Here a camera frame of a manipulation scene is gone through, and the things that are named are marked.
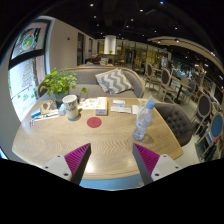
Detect white printed mug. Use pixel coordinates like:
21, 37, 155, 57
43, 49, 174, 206
62, 94, 81, 121

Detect white printed booklet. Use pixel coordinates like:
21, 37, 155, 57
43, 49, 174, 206
79, 97, 98, 111

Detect green potted plant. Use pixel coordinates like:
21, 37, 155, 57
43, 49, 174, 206
39, 67, 88, 101

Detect clear blue-capped water bottle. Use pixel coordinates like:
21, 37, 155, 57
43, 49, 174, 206
132, 100, 156, 141

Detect group of ceiling lights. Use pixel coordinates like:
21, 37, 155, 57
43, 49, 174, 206
88, 0, 218, 58

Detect brown card with leaf shapes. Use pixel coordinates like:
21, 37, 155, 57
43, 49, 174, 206
39, 99, 59, 116

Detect small white blue box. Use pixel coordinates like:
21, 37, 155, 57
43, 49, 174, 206
112, 99, 127, 108

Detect white printed paper slips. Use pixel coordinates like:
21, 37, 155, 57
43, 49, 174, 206
109, 105, 133, 114

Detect white orange carton box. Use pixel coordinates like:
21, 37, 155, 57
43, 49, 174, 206
95, 96, 109, 117

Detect dark tufted armchair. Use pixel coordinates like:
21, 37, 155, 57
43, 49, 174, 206
153, 101, 194, 148

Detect flat round red coaster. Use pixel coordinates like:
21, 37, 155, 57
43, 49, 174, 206
86, 116, 103, 129

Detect grey zigzag cushion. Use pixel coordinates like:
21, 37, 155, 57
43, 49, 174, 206
94, 68, 134, 96

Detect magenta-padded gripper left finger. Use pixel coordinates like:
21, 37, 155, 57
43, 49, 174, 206
42, 143, 92, 186

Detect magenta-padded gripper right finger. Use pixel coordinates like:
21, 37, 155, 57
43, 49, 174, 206
132, 143, 184, 186

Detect grey curved sofa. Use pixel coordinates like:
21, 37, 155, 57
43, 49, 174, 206
37, 66, 146, 101

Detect white paper napkin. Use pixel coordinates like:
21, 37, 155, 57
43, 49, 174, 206
131, 104, 141, 116

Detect group of dining chairs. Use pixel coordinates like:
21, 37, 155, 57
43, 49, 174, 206
143, 61, 224, 161

